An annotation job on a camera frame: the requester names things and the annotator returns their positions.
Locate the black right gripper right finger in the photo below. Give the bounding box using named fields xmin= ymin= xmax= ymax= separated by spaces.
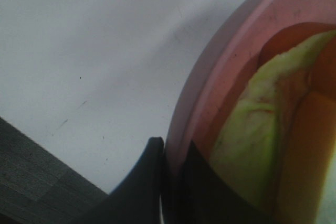
xmin=178 ymin=143 xmax=276 ymax=224

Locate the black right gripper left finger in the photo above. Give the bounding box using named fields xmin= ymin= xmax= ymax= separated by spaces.
xmin=76 ymin=137 xmax=164 ymax=223

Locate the white bread sandwich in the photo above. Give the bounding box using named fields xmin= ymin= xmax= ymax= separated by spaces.
xmin=209 ymin=23 xmax=335 ymax=223

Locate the pink round plate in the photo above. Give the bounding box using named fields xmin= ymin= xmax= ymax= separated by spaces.
xmin=166 ymin=0 xmax=335 ymax=174

